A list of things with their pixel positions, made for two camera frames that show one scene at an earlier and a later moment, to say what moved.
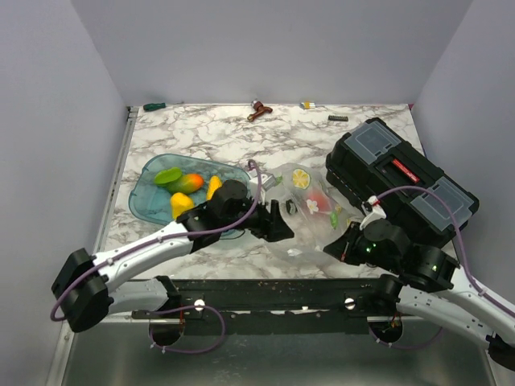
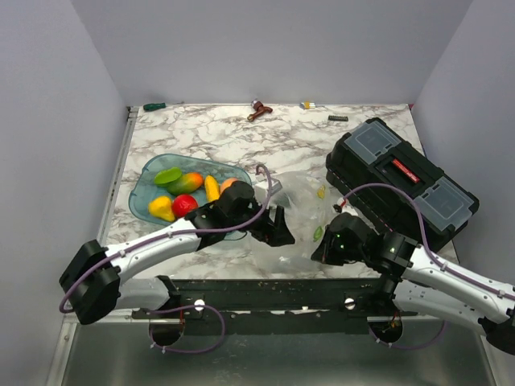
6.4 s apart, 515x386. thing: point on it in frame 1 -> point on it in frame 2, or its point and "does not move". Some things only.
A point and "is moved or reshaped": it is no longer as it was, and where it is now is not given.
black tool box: (372, 161) does not move
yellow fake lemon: (180, 203) -> (161, 207)
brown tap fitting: (259, 108) does not move
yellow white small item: (306, 105) does not move
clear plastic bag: (316, 214) is moved or reshaped
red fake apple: (319, 197) -> (183, 204)
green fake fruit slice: (166, 175) does not move
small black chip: (338, 118) does not move
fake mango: (187, 183) does not move
